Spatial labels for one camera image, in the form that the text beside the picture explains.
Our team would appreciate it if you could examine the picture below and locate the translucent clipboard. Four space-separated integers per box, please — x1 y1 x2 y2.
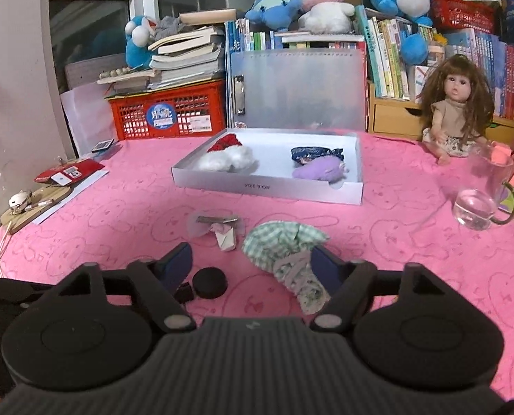
226 47 368 132

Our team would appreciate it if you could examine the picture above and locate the wooden bead string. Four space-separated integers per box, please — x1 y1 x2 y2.
98 67 133 84

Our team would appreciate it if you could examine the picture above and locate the black binder clip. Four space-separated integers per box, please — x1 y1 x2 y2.
174 282 195 304

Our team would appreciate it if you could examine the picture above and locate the green checked cloth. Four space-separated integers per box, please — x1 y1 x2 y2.
242 220 332 315

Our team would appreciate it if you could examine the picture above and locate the blue white cat plush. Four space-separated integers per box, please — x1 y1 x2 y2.
125 16 158 70

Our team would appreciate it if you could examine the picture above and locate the white plastic sheet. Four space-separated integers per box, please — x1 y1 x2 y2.
60 80 119 158

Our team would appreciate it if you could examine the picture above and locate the red knitted pouch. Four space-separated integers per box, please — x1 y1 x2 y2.
207 134 243 153

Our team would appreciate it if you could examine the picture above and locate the red plastic basket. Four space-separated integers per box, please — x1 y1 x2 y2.
430 0 497 34

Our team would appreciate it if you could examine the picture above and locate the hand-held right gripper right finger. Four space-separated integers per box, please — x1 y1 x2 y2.
311 244 452 333

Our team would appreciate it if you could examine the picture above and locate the small blue plush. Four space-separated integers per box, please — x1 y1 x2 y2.
245 0 304 32

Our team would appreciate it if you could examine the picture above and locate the glass mug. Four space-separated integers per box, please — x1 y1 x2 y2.
452 145 514 231

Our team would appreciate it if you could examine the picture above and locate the white cardboard box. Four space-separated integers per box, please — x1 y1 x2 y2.
171 127 365 205

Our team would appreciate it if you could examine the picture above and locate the white paper sheet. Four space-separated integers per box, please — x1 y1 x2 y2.
32 168 109 225

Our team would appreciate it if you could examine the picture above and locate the wooden drawer box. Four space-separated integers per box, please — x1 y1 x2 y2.
367 80 514 144

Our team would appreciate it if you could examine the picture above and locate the stack of lying books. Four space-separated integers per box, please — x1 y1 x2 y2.
99 9 238 93

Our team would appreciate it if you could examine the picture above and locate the blue patterned pouch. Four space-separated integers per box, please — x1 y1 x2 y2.
290 146 344 166

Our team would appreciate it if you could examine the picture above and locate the pink printed tablecloth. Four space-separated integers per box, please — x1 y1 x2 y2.
0 132 514 403

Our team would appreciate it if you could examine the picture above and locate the metal hair clip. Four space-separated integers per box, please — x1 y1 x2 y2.
187 213 245 252

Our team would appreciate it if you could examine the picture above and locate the red plastic crate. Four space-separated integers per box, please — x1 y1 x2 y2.
107 79 226 141

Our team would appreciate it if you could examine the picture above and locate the black round cap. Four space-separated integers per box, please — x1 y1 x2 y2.
194 267 228 300

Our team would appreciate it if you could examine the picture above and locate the grey fluffy plush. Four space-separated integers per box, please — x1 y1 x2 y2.
196 145 258 173

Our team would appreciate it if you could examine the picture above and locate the window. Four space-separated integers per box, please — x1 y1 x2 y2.
45 0 145 96

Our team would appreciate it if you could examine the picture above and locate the purple fluffy plush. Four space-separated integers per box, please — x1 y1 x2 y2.
292 157 348 181

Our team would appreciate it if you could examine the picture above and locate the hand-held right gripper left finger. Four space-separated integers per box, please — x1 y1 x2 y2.
53 242 197 333

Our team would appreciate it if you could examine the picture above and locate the wooden board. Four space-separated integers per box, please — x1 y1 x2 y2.
1 184 72 235

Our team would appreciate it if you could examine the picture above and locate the row of green white books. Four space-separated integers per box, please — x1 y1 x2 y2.
355 4 445 100

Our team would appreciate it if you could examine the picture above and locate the red packet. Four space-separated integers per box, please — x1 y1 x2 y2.
35 159 106 183

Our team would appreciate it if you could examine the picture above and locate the long-haired doll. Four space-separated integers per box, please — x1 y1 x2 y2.
420 54 495 166

